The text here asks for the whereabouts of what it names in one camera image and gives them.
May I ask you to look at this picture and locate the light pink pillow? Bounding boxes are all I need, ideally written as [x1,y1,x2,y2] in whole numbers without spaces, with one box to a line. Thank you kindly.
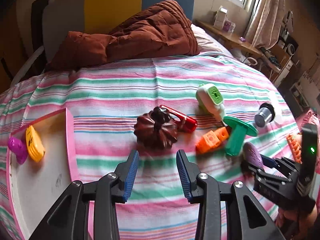
[191,24,235,57]

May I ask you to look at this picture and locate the yellow plastic toy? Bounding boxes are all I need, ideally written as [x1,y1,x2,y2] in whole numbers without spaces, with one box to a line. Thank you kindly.
[25,125,46,162]

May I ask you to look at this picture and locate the purple oval toy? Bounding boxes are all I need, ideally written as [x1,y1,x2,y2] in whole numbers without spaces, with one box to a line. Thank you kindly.
[241,142,265,172]

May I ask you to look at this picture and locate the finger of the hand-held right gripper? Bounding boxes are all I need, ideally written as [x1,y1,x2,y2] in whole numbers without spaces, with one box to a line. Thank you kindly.
[241,161,290,180]
[260,154,300,172]

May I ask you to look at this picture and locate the white box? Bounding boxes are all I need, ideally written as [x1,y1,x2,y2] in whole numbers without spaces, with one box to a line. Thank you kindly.
[213,6,228,29]

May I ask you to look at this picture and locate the red ridged plastic block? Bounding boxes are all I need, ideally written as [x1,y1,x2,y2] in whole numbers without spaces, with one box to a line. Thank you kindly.
[286,133,303,162]

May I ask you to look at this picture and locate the beige patterned curtain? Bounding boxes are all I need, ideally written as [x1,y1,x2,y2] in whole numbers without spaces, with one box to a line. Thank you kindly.
[245,0,290,49]

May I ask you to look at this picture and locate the person's pink floral clothing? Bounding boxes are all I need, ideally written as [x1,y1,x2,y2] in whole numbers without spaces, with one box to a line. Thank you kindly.
[297,107,320,135]

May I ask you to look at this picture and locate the purple box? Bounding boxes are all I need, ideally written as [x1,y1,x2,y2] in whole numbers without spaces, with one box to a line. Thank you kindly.
[223,19,237,33]

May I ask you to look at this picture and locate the green and white toy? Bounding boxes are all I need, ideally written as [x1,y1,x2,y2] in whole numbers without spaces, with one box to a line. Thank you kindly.
[195,83,227,120]

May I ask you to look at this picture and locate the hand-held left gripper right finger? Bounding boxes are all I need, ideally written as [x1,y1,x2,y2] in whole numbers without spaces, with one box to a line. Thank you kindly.
[176,149,287,240]

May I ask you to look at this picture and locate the brown fluted mold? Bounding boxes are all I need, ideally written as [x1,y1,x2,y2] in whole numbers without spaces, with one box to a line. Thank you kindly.
[134,106,179,150]

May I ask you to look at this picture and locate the person's right forearm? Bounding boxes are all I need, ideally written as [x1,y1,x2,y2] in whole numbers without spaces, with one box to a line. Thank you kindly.
[274,202,320,240]

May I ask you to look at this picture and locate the orange cube blocks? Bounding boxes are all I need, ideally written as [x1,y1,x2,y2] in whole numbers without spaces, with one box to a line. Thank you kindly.
[195,126,232,154]

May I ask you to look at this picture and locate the white bed rail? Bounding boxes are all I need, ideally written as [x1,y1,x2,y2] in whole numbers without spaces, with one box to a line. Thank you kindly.
[11,45,45,85]

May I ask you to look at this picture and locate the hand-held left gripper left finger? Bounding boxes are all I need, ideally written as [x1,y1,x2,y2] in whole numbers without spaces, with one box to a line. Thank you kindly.
[30,150,140,240]

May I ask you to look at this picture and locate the wooden shelf unit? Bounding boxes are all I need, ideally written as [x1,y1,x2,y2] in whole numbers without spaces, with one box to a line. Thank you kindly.
[260,44,294,83]

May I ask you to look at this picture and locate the grey yellow blue headboard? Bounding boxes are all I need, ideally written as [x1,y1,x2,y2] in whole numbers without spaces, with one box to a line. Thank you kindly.
[41,0,195,63]

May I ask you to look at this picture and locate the black pole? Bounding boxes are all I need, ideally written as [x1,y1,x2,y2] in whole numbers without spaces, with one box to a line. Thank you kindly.
[31,0,49,53]

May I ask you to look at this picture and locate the pink rimmed white tray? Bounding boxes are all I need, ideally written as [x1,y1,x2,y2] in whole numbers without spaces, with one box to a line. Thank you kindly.
[6,107,94,240]

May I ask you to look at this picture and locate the red capsule toy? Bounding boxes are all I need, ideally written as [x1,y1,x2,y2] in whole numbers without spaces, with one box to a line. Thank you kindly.
[159,104,198,133]

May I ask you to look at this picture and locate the black silver stereo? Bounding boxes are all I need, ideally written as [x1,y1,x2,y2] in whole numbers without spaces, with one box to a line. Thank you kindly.
[278,34,299,55]

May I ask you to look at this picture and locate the purple toy with holes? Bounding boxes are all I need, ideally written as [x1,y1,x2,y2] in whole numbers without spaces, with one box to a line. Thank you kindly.
[7,137,28,165]

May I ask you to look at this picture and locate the wooden desk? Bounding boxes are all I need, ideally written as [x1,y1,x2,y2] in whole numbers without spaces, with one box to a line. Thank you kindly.
[196,20,264,58]

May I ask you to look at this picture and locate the brown quilted pillow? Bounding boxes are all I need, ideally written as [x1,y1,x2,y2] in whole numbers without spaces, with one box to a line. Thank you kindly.
[106,0,200,63]

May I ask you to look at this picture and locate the green plastic holder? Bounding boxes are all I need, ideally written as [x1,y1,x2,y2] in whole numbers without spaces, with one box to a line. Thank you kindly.
[222,116,258,157]

